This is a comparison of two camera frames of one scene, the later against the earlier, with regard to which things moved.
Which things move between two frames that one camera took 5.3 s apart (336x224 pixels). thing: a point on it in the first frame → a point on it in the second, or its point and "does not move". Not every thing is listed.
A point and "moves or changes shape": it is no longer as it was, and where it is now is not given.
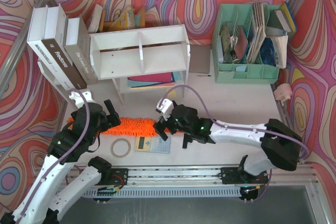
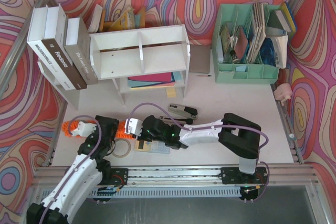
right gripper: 165,123 → 146,127
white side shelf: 66,94 does not move
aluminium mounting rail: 293,176 does not move
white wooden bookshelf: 152,59 does not move
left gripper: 105,118 → 102,126
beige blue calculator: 152,144 does not move
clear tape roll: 118,156 does not move
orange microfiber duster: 133,126 moves or changes shape
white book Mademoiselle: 35,34 does not move
